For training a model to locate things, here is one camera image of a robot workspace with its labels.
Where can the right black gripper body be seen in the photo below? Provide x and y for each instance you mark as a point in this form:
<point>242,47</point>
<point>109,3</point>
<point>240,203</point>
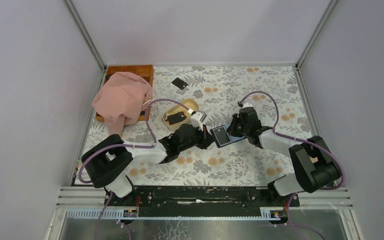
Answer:
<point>237,128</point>

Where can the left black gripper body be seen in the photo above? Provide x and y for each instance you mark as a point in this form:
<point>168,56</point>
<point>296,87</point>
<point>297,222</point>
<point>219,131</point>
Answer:
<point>196,138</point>

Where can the black credit card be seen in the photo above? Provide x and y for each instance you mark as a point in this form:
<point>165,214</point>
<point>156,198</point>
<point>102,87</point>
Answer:
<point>175,118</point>
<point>221,136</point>
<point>179,83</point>

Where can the black card holder wallet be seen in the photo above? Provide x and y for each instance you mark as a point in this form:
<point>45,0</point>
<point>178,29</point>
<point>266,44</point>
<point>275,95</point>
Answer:
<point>234,139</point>

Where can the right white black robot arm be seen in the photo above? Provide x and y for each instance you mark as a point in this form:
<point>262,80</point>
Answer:
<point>314,166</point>

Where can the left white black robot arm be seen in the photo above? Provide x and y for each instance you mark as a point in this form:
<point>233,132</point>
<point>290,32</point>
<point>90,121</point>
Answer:
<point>103,166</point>

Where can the beige oval tray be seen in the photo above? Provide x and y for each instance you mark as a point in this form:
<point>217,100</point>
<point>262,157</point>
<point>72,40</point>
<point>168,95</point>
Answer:
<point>189,103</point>

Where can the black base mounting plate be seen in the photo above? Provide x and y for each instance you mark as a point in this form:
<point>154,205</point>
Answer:
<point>198,200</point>

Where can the pink cloth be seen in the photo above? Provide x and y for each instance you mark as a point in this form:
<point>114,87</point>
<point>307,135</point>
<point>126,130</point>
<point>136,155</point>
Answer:
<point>121,100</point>

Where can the wooden compartment box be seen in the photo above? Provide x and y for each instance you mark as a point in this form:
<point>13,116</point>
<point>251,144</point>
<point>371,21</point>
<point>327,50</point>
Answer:
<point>145,71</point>

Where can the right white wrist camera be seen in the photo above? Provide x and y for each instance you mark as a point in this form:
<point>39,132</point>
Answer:
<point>244,105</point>

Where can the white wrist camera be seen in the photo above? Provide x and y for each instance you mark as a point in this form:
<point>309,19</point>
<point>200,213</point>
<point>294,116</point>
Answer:
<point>244,105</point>
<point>197,118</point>

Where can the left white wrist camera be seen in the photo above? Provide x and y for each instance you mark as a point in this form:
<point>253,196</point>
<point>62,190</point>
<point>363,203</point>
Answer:
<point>197,118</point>

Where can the aluminium front rail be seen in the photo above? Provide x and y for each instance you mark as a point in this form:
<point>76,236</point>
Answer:
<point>132,214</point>

